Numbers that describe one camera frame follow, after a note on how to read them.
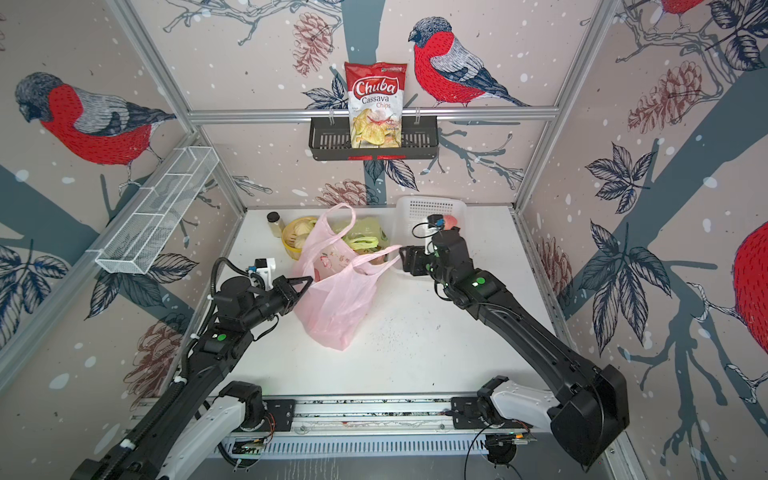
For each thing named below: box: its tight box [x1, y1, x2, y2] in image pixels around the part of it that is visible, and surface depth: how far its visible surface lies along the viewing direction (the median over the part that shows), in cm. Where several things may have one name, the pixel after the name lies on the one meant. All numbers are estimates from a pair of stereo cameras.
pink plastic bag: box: [291, 203, 403, 351], surface depth 78 cm
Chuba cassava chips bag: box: [344, 62, 408, 149], surface depth 87 cm
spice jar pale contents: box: [267, 211, 285, 239], surface depth 109 cm
